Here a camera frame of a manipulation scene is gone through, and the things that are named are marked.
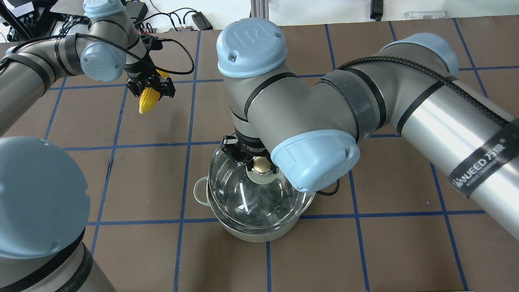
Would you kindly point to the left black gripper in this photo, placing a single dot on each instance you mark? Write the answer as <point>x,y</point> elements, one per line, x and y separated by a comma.
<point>135,74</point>

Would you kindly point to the pale green electric pot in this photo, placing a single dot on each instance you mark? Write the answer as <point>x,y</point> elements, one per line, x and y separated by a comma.
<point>253,235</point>

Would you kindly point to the yellow corn cob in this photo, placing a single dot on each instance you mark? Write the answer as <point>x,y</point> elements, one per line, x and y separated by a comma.
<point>148,99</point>

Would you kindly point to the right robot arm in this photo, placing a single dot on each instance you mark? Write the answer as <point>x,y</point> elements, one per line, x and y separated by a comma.
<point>312,134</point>

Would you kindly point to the glass pot lid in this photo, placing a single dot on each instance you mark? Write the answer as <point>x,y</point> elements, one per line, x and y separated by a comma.
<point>257,198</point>

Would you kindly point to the black power adapter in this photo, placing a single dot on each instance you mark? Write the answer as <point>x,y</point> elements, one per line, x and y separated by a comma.
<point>201,21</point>

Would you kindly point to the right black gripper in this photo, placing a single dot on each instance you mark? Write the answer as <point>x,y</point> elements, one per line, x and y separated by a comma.
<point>250,148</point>

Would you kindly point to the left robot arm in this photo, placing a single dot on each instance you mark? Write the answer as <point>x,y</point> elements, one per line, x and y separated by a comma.
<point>111,48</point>

